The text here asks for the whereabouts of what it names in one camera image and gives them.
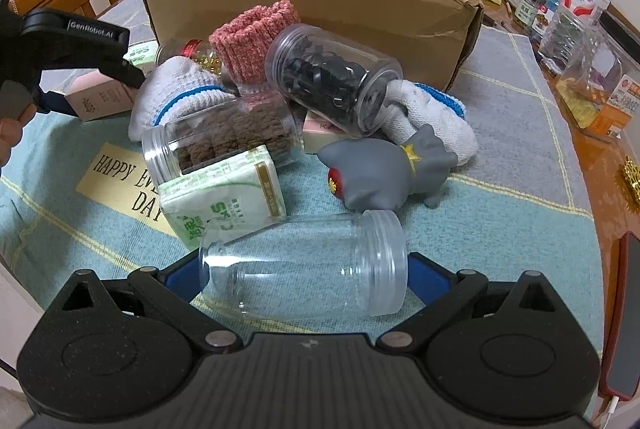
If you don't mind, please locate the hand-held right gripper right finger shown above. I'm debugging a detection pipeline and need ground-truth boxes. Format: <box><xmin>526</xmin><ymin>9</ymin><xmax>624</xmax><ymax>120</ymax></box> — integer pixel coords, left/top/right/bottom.
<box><xmin>375</xmin><ymin>253</ymin><xmax>558</xmax><ymax>354</ymax></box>

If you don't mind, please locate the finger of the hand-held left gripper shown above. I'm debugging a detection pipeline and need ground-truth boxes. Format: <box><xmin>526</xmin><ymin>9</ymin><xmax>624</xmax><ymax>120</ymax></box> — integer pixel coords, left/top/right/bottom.
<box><xmin>34</xmin><ymin>90</ymin><xmax>77</xmax><ymax>116</ymax></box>
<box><xmin>97</xmin><ymin>58</ymin><xmax>147</xmax><ymax>90</ymax></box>

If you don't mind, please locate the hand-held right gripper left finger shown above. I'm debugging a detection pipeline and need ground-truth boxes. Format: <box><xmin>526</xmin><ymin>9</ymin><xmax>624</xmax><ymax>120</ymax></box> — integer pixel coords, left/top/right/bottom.
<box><xmin>47</xmin><ymin>254</ymin><xmax>241</xmax><ymax>355</ymax></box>

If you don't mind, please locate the pink cardboard box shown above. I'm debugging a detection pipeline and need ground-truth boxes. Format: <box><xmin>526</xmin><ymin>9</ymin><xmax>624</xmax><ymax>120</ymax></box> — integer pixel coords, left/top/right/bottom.
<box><xmin>64</xmin><ymin>74</ymin><xmax>138</xmax><ymax>122</ymax></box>
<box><xmin>302</xmin><ymin>109</ymin><xmax>351</xmax><ymax>155</ymax></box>

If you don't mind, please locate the clear plastic packet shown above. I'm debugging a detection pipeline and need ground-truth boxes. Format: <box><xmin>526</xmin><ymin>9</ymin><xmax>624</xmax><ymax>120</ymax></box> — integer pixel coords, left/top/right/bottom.
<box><xmin>198</xmin><ymin>210</ymin><xmax>410</xmax><ymax>317</ymax></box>

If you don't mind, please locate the pink knitted sock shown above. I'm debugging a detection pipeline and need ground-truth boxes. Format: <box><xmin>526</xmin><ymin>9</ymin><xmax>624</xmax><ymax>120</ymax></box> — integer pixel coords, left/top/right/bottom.
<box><xmin>209</xmin><ymin>0</ymin><xmax>301</xmax><ymax>95</ymax></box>

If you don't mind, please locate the person's left hand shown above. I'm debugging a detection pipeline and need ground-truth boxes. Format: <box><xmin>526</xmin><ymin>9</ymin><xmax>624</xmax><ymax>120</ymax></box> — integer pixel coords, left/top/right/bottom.
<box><xmin>0</xmin><ymin>105</ymin><xmax>37</xmax><ymax>169</ymax></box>

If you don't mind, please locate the green white tissue packet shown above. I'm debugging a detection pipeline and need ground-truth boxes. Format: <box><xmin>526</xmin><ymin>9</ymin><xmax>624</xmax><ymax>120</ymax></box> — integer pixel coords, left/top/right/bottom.
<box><xmin>159</xmin><ymin>145</ymin><xmax>288</xmax><ymax>246</ymax></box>
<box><xmin>125</xmin><ymin>40</ymin><xmax>161</xmax><ymax>75</ymax></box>

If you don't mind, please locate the white sock with blue stripe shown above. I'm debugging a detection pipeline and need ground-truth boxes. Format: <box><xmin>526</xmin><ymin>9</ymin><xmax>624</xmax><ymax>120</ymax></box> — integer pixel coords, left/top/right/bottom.
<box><xmin>385</xmin><ymin>79</ymin><xmax>478</xmax><ymax>167</ymax></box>
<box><xmin>129</xmin><ymin>56</ymin><xmax>236</xmax><ymax>142</ymax></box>

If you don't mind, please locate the gold wrapped gift box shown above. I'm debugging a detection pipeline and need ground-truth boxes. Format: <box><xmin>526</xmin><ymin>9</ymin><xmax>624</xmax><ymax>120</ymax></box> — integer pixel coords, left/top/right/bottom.
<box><xmin>156</xmin><ymin>38</ymin><xmax>226</xmax><ymax>77</ymax></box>

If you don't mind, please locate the clear jar with brown contents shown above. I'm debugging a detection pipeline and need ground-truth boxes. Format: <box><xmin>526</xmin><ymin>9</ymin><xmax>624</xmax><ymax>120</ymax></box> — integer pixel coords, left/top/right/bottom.
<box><xmin>141</xmin><ymin>92</ymin><xmax>301</xmax><ymax>187</ymax></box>

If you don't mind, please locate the grey toy figure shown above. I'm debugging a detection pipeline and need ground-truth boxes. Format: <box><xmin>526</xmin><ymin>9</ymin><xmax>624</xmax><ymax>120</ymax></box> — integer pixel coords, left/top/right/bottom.
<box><xmin>317</xmin><ymin>124</ymin><xmax>458</xmax><ymax>214</ymax></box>

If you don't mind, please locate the blue grey checked tablecloth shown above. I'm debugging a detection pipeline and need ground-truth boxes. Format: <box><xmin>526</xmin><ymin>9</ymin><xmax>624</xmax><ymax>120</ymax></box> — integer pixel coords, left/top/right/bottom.
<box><xmin>0</xmin><ymin>0</ymin><xmax>608</xmax><ymax>420</ymax></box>

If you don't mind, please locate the clear jar with black contents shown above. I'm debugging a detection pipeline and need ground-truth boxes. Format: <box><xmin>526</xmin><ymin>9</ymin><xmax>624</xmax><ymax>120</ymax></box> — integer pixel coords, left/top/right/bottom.
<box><xmin>265</xmin><ymin>23</ymin><xmax>405</xmax><ymax>139</ymax></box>

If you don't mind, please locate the phone in red case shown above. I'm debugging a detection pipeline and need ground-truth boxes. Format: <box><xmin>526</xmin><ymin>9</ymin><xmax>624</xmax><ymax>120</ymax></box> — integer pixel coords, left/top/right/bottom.
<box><xmin>597</xmin><ymin>231</ymin><xmax>640</xmax><ymax>402</ymax></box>

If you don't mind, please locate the gold ornament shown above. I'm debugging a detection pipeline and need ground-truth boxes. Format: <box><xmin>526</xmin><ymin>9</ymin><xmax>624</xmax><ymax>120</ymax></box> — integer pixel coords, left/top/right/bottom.
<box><xmin>620</xmin><ymin>156</ymin><xmax>640</xmax><ymax>200</ymax></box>

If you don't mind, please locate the orange white packet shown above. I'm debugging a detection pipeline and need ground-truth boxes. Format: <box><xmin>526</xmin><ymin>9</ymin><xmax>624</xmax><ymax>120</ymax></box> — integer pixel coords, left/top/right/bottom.
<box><xmin>595</xmin><ymin>74</ymin><xmax>640</xmax><ymax>142</ymax></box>

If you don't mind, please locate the clear jar with black lid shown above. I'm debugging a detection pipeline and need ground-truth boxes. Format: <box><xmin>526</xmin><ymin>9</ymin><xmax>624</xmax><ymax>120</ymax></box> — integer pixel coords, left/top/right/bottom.
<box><xmin>552</xmin><ymin>9</ymin><xmax>640</xmax><ymax>132</ymax></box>

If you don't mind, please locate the crushed clear plastic bottle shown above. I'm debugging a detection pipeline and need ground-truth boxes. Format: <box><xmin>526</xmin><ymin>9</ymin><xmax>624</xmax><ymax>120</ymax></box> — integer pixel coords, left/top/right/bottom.
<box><xmin>539</xmin><ymin>6</ymin><xmax>586</xmax><ymax>70</ymax></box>

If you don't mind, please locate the small dark glass jar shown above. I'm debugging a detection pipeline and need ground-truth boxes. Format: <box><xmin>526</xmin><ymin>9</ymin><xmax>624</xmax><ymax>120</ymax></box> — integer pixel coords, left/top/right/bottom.
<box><xmin>515</xmin><ymin>0</ymin><xmax>543</xmax><ymax>30</ymax></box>

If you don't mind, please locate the white cable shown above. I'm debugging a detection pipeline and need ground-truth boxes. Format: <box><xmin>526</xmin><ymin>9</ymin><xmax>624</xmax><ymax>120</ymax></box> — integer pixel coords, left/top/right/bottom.
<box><xmin>600</xmin><ymin>396</ymin><xmax>621</xmax><ymax>429</ymax></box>

